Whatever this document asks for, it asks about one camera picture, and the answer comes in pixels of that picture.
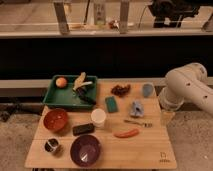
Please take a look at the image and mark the black rectangular block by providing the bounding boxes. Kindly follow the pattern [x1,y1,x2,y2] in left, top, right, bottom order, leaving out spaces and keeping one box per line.
[73,123,95,136]

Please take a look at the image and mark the metal fork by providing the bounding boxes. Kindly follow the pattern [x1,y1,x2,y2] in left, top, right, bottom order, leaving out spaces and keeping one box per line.
[124,120,153,128]

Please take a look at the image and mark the grey metal post right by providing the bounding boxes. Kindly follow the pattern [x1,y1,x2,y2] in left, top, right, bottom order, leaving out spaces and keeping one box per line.
[119,0,130,34]

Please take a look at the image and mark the wooden table board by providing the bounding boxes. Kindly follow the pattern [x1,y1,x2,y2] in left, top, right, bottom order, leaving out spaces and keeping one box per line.
[25,82,177,170]

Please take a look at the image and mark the small metal cup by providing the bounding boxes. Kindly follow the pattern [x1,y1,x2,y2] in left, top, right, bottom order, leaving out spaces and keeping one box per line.
[44,138,61,154]

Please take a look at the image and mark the purple bowl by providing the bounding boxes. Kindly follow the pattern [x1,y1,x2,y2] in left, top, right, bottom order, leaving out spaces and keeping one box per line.
[70,135,101,167]

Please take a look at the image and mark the clear bottle in background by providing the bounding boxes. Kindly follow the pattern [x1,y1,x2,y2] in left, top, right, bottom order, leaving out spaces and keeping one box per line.
[93,0,106,25]

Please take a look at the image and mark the orange fruit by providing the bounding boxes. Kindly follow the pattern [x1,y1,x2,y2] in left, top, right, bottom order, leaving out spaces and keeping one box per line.
[56,77,67,88]

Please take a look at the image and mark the grey metal post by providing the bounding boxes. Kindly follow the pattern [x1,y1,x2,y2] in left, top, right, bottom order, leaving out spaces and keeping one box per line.
[53,0,69,35]
[119,0,130,34]

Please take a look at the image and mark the dark eggplant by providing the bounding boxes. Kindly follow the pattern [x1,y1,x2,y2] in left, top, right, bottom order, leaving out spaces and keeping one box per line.
[77,89,96,105]

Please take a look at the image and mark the green plastic tray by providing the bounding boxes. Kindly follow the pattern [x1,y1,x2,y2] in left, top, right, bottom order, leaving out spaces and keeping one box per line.
[43,75,97,110]

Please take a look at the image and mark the red bowl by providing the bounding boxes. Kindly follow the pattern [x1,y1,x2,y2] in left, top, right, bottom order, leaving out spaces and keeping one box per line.
[43,108,68,132]

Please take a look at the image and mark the white cup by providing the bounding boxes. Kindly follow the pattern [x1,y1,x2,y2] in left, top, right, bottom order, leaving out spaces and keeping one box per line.
[91,108,106,128]

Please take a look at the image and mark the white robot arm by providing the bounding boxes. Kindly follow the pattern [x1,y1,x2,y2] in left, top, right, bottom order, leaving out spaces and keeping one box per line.
[158,63,213,126]

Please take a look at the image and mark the grey metal post left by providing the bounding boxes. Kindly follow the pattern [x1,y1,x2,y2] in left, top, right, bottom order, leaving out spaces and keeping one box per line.
[53,0,69,35]

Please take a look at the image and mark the blue cup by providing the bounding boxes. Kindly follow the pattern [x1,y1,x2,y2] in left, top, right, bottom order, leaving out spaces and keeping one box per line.
[142,83,154,98]

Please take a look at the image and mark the dark red grape bunch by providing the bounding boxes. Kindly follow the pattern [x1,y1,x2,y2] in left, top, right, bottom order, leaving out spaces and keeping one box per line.
[111,85,131,97]

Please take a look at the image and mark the black machine in background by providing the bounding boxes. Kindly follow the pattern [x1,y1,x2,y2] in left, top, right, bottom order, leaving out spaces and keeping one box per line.
[148,0,200,28]

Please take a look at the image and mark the green sponge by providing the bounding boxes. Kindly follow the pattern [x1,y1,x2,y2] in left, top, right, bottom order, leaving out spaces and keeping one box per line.
[105,96,118,113]

